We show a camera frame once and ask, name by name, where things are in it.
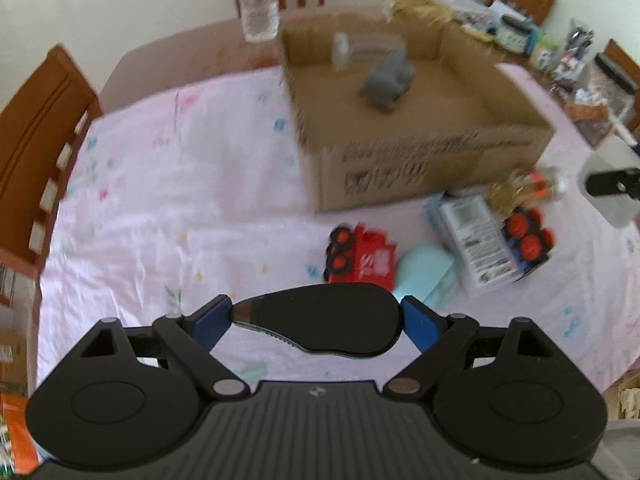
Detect stack of white papers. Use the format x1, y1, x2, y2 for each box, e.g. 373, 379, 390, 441
450, 0, 526, 28

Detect clear plastic jar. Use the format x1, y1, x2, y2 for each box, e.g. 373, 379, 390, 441
331, 32, 406, 72

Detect small bottle silver cap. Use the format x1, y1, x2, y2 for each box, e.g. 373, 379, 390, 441
484, 166, 567, 214

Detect pink floral tablecloth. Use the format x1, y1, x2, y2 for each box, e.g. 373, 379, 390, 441
36, 67, 639, 389

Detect cardboard box on floor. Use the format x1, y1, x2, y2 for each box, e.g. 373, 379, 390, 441
1, 306, 38, 398

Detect wooden chair left side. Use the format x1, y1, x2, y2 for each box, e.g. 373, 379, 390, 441
1, 44, 102, 281

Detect small jar green lid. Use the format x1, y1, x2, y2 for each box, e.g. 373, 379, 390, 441
528, 35, 559, 72

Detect orange bag on floor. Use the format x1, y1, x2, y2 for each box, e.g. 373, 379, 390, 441
1, 393, 40, 476

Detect black toy train red wheels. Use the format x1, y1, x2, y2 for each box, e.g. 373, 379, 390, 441
501, 207, 555, 278

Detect grey elephant toy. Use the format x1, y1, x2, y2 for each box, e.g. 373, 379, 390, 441
358, 50, 416, 113

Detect open cardboard box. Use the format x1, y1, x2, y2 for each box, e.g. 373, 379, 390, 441
280, 13, 554, 212

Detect clear box with barcode label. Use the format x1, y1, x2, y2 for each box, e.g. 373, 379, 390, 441
425, 194, 523, 297

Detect glass jar black lid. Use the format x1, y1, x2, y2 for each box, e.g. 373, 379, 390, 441
496, 14, 534, 54

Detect white plastic bottle green label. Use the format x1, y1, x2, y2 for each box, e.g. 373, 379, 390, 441
578, 136, 639, 229

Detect large jar black lid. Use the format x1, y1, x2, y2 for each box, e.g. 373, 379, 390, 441
565, 53, 636, 148

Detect wooden chair right side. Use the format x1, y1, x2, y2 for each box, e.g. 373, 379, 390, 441
603, 39, 639, 136

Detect bundle of pens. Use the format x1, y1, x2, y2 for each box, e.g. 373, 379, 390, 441
562, 18, 594, 62

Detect light blue oval case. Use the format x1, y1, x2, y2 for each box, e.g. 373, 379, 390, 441
393, 245, 459, 311

